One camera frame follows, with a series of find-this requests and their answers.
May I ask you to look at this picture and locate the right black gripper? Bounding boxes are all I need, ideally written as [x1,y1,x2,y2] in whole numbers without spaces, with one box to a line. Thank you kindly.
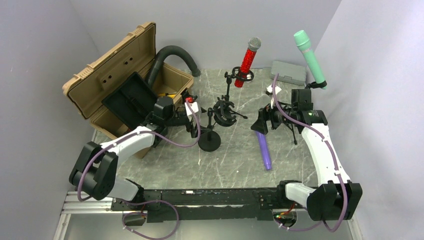
[251,96,297,135]

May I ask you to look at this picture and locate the black round base mic stand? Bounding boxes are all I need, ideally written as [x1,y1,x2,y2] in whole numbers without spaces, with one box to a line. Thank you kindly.
[197,96,249,153]

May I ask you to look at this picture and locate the purple microphone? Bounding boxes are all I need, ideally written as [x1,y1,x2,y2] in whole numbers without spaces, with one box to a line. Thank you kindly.
[255,131,272,171]

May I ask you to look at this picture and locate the black tripod stand shock mount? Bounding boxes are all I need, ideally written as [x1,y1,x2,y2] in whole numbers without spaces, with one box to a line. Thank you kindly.
[220,66,255,101]

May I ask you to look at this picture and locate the red glitter microphone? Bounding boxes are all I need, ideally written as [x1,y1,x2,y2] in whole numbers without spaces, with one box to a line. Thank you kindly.
[234,36,262,88]

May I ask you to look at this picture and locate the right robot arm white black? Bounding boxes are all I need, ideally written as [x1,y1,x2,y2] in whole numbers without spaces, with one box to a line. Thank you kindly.
[251,86,363,221]

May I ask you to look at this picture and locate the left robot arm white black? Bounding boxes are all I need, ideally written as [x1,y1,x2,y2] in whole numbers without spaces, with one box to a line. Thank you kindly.
[69,97,201,210]

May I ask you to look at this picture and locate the black tripod stand right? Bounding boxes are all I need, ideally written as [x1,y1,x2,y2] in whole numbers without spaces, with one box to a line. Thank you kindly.
[281,81,329,146]

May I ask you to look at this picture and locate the mint green microphone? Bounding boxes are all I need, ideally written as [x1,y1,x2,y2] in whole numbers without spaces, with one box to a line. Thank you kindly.
[293,30,327,89]

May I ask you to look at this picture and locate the yellow tool in case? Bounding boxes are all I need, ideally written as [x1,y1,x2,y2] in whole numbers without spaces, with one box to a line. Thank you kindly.
[158,93,176,99]

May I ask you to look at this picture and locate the black tray in case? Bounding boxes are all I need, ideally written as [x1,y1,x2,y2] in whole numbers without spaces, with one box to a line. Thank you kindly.
[102,72,158,130]

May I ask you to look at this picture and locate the grey plastic case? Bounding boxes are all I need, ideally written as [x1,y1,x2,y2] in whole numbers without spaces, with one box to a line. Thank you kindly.
[270,60,307,86]

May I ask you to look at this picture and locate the tan plastic tool case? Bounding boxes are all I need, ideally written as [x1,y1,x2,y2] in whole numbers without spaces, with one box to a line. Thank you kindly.
[62,22,201,139]

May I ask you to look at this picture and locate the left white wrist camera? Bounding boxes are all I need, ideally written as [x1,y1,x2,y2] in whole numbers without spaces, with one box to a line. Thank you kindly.
[184,97,201,119]

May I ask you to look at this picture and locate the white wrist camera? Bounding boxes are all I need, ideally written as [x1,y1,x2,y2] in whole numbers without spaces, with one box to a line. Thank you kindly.
[184,97,201,119]
[265,85,282,97]

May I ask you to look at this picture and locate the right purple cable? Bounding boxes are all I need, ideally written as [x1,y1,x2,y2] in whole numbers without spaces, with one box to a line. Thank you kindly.
[270,73,349,233]

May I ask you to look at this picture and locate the purple cable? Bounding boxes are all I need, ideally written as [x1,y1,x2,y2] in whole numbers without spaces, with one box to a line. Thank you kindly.
[76,100,202,203]
[270,73,349,233]

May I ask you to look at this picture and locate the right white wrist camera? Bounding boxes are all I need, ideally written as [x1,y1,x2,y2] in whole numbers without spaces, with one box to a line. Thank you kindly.
[265,85,282,97]

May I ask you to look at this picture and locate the black corrugated hose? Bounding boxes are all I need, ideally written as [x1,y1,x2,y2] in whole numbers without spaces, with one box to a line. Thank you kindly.
[146,45,202,89]

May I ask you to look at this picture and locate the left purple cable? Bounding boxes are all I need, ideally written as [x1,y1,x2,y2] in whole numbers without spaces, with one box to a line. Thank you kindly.
[76,100,202,203]

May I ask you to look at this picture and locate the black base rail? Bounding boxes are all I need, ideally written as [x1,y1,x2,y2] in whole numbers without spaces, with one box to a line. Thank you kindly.
[110,187,306,223]

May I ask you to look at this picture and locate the purple loop cable base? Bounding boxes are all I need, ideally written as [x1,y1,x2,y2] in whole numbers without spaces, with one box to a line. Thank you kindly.
[121,200,181,240]

